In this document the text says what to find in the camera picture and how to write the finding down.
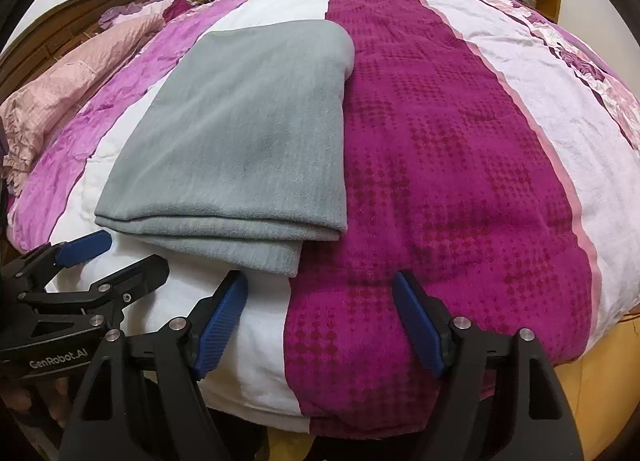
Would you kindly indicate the purple white bedspread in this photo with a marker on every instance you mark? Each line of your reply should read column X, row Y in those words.
column 484, row 150

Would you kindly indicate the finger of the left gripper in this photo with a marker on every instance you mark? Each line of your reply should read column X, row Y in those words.
column 120, row 280
column 31, row 272

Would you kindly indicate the operator left hand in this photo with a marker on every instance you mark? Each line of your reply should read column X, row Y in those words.
column 53, row 392

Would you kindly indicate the grey sweat pants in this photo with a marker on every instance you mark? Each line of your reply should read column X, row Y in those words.
column 240, row 156

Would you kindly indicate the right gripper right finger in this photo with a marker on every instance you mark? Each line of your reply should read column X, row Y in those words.
column 499, row 397

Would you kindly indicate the dark wooden headboard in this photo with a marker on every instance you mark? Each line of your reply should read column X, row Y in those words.
column 49, row 38

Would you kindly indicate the purple frilled pillow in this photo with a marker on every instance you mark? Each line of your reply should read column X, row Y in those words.
column 168, row 9

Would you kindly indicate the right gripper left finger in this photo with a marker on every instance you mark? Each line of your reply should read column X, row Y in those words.
column 139, row 399

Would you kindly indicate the pink checked quilt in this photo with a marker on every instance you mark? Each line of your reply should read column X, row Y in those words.
column 34, row 114

